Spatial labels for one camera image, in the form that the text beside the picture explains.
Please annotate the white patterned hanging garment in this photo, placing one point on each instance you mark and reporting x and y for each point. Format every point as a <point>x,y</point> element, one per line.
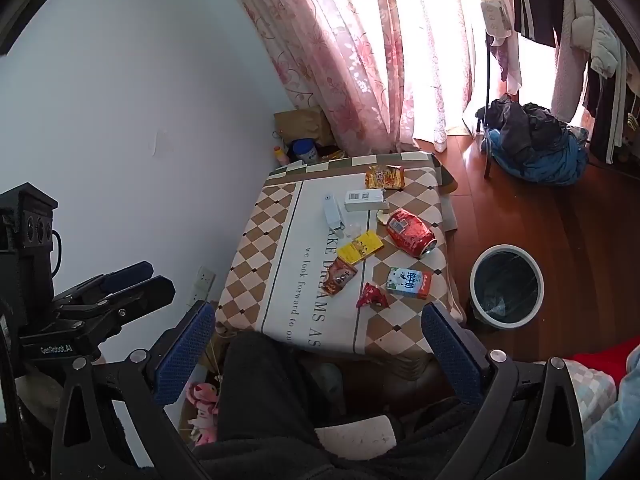
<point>497,15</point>

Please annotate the light blue cloth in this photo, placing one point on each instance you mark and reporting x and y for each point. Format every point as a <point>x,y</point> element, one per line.
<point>615,440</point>

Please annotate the pink plush toy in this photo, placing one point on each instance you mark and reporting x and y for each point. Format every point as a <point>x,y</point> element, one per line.
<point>202,405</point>

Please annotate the brown snack packet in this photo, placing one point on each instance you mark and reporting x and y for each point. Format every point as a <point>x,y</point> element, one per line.
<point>340,276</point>

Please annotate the pink floral curtain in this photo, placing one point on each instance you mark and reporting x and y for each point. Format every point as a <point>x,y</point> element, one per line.
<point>340,50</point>

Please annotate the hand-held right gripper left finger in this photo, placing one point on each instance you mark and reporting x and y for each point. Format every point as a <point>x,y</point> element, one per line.
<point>184,355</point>

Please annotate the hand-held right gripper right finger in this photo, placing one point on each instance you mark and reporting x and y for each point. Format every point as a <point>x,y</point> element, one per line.
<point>452,355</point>

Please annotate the dark striped hanging garment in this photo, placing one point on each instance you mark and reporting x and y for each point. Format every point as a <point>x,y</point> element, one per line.
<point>537,5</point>

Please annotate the red drink can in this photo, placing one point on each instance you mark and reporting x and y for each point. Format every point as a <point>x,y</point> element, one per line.
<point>411,234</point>

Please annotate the brown paper bag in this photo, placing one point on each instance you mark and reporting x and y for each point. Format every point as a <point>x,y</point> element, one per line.
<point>301,124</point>

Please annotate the small orange bottle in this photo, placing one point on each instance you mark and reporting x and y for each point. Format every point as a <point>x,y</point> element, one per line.
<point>280,156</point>

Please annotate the red cloth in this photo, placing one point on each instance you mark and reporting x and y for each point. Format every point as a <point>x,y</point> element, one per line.
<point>605,360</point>

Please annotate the pink hanging robe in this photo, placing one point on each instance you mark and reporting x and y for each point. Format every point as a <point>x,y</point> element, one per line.
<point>567,85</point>

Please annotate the black clothes rack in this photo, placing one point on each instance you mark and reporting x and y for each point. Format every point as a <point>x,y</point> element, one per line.
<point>487,85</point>

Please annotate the checkered brown tablecloth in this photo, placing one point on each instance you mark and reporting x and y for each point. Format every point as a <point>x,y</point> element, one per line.
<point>280,270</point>

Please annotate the fruit peel piece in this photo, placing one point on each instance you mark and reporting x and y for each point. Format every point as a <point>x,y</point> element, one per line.
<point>382,217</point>

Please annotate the long white box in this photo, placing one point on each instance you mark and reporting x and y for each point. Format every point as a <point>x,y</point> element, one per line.
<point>332,215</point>

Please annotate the orange noodle packet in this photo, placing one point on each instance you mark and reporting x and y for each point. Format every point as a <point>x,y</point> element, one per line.
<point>384,178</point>

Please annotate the blue-lidded jar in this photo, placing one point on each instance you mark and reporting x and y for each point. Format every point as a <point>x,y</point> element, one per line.
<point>305,151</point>

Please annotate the white-rimmed trash bin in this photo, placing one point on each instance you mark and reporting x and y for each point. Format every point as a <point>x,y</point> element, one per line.
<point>506,310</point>

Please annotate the clear plastic piece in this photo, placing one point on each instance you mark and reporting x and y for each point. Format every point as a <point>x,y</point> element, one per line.
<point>354,230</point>

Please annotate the black jacket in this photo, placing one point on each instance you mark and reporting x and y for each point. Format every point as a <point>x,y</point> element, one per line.
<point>525,125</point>

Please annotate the white power strip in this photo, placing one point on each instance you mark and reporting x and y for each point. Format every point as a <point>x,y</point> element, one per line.
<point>203,282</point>

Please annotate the yellow snack packet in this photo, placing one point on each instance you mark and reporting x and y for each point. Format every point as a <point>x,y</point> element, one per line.
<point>360,246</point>

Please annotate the checkered pastel cushion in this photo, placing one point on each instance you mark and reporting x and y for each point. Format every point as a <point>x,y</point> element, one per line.
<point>592,390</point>

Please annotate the white puffy hanging jacket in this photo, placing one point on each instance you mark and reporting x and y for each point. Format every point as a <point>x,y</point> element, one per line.
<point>597,35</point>

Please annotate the red wrapper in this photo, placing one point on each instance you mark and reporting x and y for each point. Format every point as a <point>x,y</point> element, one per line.
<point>371,296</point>

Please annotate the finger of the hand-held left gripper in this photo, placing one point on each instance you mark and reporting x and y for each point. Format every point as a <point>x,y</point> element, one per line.
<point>150,291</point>
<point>130,272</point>

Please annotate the blue white red carton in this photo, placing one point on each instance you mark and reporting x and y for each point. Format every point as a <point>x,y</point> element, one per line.
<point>409,281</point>

